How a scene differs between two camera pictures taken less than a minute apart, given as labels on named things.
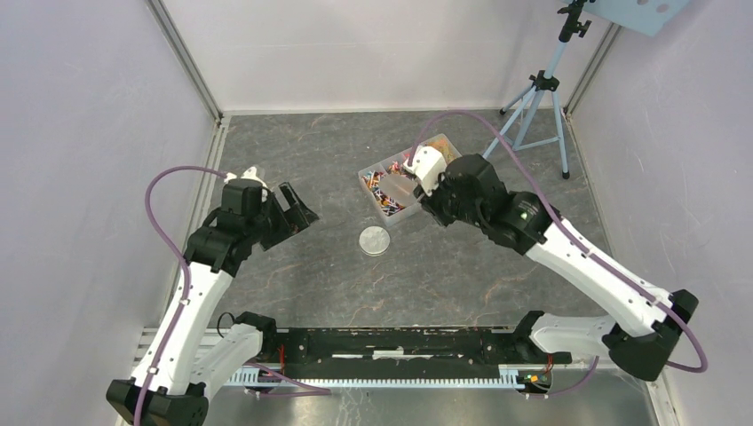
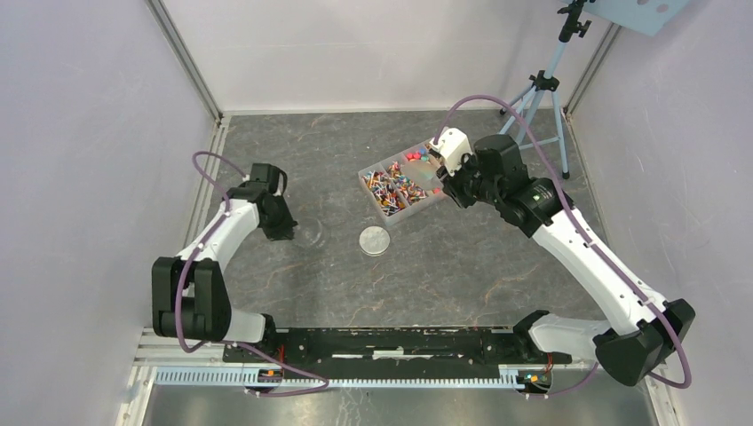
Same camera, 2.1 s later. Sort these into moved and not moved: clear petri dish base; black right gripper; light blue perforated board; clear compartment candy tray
Moved: clear petri dish base; black right gripper
Not moved: clear compartment candy tray; light blue perforated board
